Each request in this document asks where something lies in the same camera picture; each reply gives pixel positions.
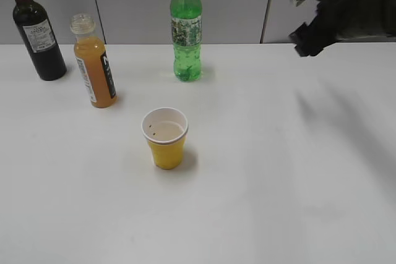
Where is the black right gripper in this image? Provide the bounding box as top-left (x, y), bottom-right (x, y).
top-left (289, 0), bottom-right (356, 57)

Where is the yellow paper cup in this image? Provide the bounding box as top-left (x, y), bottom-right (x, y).
top-left (141, 108), bottom-right (189, 170)

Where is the NFC orange juice bottle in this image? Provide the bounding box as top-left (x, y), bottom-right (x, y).
top-left (70, 13), bottom-right (117, 108)

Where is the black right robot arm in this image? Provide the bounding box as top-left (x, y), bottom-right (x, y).
top-left (289, 0), bottom-right (395, 57)

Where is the green plastic soda bottle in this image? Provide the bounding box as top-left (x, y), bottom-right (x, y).
top-left (170, 0), bottom-right (202, 82)

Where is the dark red wine bottle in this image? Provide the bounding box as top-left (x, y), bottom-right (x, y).
top-left (12, 0), bottom-right (67, 81)

